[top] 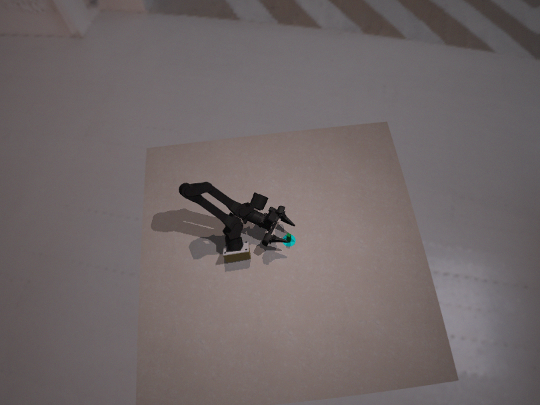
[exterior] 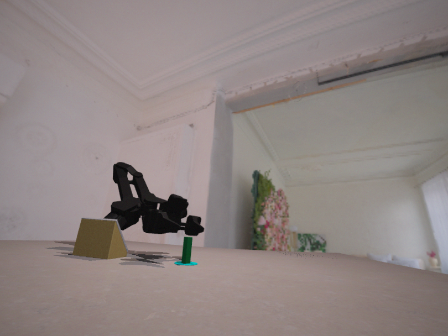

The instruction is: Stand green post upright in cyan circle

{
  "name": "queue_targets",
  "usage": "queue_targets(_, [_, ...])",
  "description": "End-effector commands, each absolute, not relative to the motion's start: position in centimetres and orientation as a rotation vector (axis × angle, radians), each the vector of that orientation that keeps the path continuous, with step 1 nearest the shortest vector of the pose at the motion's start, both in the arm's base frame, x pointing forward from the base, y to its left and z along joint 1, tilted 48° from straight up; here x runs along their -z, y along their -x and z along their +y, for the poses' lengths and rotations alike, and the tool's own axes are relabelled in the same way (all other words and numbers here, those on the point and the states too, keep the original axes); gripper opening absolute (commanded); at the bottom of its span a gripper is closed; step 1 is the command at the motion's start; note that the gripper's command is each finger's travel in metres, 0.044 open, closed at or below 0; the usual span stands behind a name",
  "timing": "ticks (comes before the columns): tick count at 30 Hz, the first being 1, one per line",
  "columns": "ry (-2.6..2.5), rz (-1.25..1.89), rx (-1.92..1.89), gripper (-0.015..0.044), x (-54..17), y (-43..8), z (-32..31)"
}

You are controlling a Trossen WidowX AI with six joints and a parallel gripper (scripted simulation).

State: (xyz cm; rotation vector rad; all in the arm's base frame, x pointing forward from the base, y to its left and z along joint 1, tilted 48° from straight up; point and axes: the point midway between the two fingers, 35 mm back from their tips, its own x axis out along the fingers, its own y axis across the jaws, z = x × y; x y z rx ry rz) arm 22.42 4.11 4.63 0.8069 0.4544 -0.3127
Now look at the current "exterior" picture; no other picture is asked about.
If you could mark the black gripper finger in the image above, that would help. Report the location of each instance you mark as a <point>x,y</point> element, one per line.
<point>162,224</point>
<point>195,228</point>

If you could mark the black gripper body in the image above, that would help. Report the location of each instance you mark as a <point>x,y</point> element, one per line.
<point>148,223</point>

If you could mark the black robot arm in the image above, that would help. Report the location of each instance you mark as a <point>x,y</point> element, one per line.
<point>129,209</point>

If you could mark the dark green rectangular post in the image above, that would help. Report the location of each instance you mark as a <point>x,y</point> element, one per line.
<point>187,244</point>

